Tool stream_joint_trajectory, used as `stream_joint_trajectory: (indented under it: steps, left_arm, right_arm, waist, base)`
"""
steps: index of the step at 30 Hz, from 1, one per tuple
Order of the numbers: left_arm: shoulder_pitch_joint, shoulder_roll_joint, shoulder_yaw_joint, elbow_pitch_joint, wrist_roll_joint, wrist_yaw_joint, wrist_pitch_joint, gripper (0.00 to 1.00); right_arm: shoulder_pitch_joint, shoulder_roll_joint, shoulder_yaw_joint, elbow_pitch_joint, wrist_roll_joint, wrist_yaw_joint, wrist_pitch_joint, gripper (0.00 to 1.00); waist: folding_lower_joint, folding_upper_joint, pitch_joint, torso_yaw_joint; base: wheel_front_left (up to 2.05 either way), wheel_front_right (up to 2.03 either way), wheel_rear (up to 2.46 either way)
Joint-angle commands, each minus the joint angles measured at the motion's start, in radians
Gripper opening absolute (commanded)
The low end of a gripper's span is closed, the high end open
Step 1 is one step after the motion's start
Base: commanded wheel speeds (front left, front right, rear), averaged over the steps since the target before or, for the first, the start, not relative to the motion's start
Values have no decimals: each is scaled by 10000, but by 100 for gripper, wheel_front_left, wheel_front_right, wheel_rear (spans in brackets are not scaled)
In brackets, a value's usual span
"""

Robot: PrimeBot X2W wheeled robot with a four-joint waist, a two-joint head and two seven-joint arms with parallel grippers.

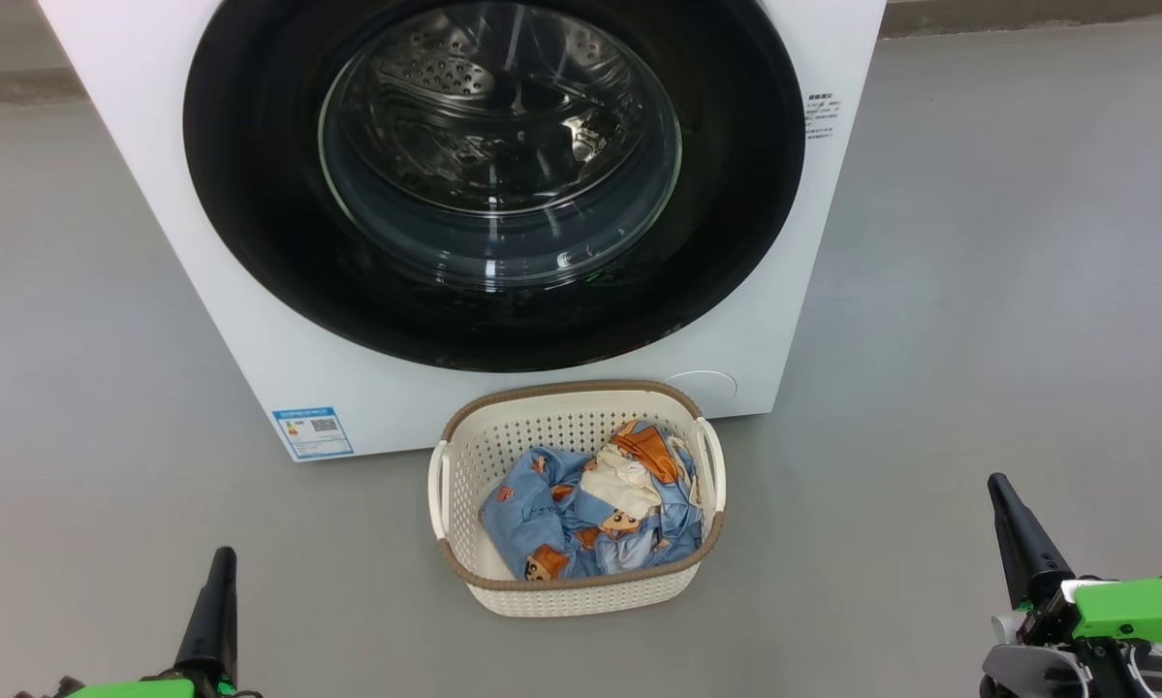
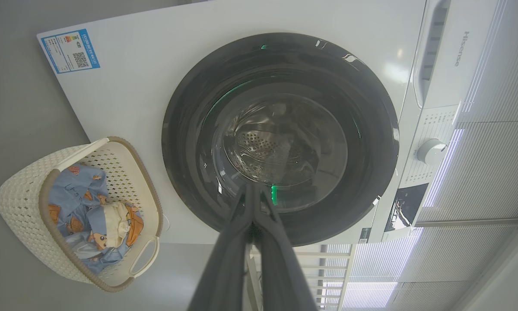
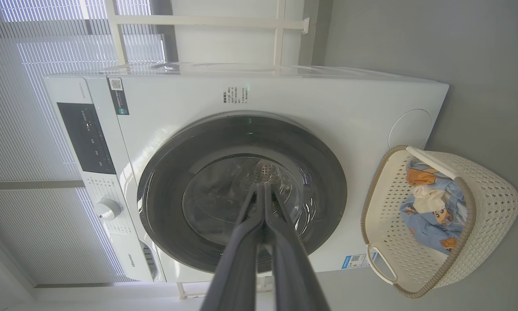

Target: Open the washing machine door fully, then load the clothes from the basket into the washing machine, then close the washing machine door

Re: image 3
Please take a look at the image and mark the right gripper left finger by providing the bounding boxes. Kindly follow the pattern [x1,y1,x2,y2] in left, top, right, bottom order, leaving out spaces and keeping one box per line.
[200,184,266,311]

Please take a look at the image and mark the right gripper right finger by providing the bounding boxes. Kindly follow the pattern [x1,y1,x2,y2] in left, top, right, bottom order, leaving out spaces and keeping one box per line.
[264,184,331,311]

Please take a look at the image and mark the dark washing machine door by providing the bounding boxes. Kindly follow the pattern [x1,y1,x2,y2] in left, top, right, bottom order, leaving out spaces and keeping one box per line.
[137,111,348,273]

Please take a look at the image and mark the blue cartoon print garment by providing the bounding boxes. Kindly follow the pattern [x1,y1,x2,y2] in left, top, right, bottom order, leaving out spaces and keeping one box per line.
[399,194,469,255]

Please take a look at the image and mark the blue garment with cream lining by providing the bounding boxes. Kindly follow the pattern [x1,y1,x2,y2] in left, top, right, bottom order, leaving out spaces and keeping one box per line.
[406,159,466,213]

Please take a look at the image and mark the white washing machine dial knob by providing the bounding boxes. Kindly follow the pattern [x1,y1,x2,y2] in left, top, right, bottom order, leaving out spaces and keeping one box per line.
[94,198,122,222]

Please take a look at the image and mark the white front-load washing machine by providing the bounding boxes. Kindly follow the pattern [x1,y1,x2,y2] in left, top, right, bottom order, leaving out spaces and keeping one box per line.
[43,63,450,283]

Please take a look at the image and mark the black touch control display panel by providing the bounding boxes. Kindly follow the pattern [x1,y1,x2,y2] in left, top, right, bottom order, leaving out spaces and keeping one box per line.
[57,102,117,175]

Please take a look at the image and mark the blue energy label sticker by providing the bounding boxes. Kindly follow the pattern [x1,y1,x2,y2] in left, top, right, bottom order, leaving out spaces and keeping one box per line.
[341,253,378,269]

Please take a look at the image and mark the white detergent drawer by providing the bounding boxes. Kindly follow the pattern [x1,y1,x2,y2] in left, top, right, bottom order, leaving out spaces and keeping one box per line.
[111,233,166,283]

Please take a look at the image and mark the small printed text label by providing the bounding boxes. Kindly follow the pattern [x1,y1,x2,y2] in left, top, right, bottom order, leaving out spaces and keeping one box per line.
[223,86,248,104]

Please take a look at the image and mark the black QR code sticker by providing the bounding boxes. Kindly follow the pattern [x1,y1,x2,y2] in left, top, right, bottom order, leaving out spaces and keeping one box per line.
[108,77,130,116]

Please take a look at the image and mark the cream perforated plastic laundry basket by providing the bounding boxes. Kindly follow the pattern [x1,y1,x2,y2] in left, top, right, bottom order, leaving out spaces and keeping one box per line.
[361,145,518,298]

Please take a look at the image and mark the white window blinds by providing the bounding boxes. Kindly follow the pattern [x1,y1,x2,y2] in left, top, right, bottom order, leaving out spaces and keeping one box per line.
[0,0,166,286]

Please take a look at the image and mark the white metal rack frame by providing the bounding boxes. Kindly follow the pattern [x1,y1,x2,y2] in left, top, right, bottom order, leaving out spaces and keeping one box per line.
[105,0,310,67]

